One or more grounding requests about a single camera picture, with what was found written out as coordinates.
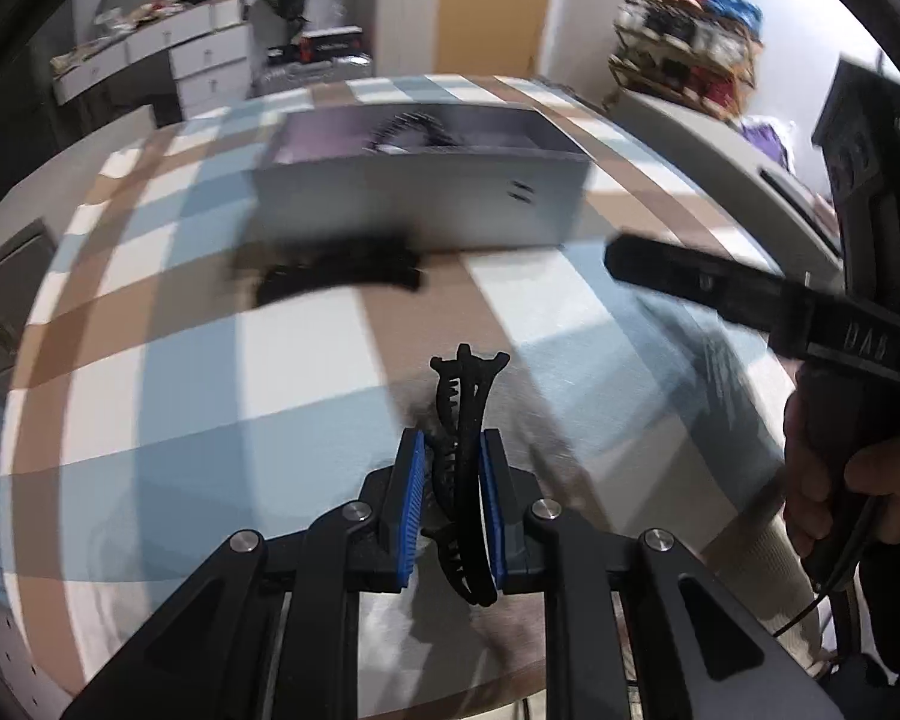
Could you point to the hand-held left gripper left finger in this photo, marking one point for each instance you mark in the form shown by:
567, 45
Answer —
412, 510

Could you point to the black hair claw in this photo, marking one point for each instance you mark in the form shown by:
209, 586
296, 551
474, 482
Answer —
412, 124

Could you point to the small black box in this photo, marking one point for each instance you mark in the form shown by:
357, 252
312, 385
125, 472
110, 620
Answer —
281, 54

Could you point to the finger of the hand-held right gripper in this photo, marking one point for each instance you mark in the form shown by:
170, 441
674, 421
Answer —
690, 277

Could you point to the purple cloth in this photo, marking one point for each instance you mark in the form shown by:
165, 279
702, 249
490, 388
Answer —
765, 142

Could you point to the dark phone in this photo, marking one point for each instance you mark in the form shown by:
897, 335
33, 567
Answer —
791, 191

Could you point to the white side table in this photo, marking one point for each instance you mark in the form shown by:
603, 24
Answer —
690, 135

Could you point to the wooden shoe rack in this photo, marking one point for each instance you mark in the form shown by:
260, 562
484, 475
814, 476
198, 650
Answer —
630, 64

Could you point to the red and black box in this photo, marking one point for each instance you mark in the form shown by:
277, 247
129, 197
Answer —
334, 41

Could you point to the white perforated board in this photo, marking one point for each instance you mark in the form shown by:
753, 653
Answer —
7, 660

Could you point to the black banana hair clip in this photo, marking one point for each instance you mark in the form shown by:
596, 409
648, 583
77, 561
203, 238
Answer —
337, 274
461, 420

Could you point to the wooden door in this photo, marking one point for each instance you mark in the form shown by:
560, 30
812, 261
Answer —
495, 7

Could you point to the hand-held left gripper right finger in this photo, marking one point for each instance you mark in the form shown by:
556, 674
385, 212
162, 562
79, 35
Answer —
493, 510

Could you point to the white suitcase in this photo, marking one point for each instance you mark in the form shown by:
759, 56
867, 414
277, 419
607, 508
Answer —
401, 22

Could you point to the dark wrapped flower bouquet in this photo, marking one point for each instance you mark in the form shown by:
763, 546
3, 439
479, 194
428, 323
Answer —
281, 4

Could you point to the rows of shoes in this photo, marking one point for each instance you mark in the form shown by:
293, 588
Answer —
690, 22

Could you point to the clutter of packets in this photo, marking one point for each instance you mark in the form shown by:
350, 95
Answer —
120, 22

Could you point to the grey drawer cabinet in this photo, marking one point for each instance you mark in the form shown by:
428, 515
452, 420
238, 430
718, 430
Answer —
7, 292

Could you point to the silver grey cardboard box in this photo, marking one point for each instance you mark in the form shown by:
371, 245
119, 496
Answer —
420, 202

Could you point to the silver suitcase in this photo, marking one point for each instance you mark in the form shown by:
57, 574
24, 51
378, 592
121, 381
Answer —
307, 75

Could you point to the white dressing table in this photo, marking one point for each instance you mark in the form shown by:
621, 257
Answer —
195, 52

